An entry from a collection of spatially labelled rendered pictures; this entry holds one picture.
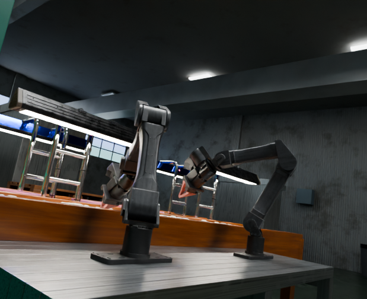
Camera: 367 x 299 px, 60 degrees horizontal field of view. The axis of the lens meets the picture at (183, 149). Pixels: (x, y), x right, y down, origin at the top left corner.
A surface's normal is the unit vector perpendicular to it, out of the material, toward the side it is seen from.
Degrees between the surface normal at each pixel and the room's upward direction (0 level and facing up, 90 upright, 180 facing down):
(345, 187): 90
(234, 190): 90
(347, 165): 90
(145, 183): 71
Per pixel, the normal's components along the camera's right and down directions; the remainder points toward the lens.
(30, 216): 0.73, -0.01
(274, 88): -0.62, -0.24
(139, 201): 0.32, -0.45
